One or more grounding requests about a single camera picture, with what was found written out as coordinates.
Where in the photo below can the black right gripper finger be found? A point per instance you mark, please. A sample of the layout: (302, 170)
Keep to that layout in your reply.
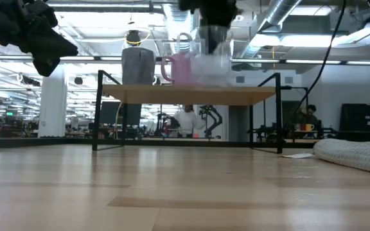
(215, 40)

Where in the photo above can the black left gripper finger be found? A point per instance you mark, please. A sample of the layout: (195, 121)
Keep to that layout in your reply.
(46, 67)
(59, 46)

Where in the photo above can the pink plastic mug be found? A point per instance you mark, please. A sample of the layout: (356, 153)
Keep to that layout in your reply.
(181, 70)

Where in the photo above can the grey matte mug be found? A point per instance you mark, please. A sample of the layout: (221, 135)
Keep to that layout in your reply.
(138, 65)

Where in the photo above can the black background robot arm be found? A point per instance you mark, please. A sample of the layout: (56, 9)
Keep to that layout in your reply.
(212, 117)

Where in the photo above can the white room column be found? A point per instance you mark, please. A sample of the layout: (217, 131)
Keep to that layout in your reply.
(53, 102)

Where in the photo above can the green exit sign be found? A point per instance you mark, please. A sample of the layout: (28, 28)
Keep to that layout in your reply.
(9, 113)

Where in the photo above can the long ceiling light bar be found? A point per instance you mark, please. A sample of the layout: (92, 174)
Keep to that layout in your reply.
(284, 61)

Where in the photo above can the dark computer monitor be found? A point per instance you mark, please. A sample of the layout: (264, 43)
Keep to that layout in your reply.
(109, 112)

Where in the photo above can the person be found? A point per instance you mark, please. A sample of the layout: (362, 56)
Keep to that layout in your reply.
(188, 122)
(307, 115)

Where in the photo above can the yellow background mug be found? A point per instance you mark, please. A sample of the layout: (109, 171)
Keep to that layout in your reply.
(309, 127)

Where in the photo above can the white paper scrap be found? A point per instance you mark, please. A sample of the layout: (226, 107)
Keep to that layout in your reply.
(299, 156)

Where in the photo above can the white knitted cloth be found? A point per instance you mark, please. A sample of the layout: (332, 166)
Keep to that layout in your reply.
(355, 157)

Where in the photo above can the wooden shelf with black frame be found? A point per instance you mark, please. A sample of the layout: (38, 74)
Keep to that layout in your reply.
(188, 94)

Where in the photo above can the silver smooth ceiling duct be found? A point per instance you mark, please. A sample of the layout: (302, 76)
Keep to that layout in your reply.
(275, 13)

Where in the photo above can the black ceiling camera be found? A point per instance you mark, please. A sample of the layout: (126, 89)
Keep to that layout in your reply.
(133, 37)

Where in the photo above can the black box against wall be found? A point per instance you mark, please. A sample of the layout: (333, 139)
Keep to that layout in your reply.
(363, 117)

